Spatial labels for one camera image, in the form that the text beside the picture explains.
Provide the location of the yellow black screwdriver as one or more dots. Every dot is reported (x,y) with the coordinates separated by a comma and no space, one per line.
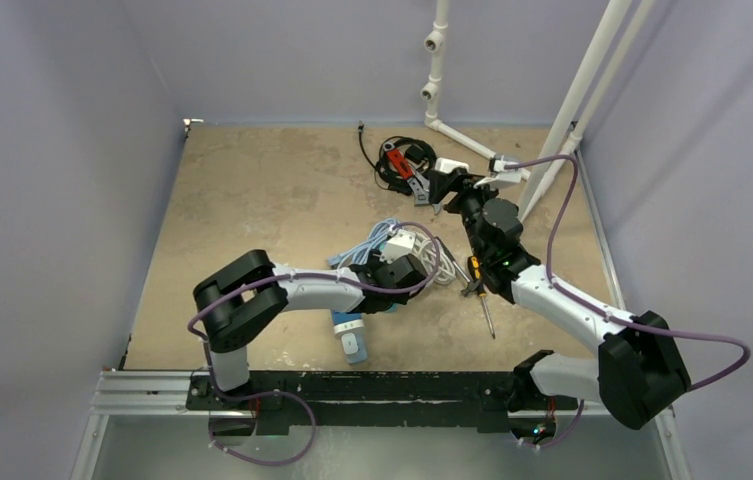
(474,270)

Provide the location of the white pvc pipe frame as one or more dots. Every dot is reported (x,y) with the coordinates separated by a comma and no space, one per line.
(530,62)

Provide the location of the white plug adapter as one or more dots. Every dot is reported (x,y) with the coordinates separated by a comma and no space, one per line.
(447,166)

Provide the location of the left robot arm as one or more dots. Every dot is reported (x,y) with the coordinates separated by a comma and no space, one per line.
(238,302)

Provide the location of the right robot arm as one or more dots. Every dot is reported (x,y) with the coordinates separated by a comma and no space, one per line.
(637,369)

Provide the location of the white charger plug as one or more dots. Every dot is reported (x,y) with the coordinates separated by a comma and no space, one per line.
(353,344)

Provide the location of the red adjustable wrench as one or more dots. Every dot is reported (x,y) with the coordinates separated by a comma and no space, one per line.
(417,183)

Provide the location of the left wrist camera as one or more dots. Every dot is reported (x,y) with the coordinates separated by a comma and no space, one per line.
(401,243)

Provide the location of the black handle hammer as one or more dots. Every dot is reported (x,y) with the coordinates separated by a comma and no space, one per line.
(459,268)

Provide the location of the teal power strip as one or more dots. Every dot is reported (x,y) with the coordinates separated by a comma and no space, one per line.
(392,269)

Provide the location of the blue power strip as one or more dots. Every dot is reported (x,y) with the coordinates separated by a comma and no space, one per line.
(349,330)

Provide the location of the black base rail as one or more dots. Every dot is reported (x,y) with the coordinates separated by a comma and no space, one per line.
(488,402)

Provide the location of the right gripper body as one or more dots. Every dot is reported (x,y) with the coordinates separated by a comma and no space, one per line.
(447,188)

